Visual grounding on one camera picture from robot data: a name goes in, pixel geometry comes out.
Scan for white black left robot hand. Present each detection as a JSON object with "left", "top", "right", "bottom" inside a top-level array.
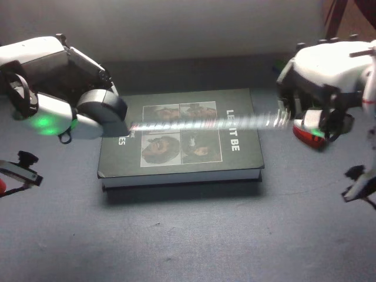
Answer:
[{"left": 0, "top": 33, "right": 120, "bottom": 141}]

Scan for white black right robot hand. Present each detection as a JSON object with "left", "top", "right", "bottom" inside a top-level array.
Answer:
[{"left": 276, "top": 34, "right": 368, "bottom": 142}]

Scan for black Let It Be album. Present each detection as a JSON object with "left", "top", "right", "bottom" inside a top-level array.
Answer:
[{"left": 96, "top": 88, "right": 265, "bottom": 192}]

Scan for grey table cloth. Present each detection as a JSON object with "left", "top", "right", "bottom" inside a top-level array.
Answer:
[{"left": 0, "top": 55, "right": 376, "bottom": 282}]

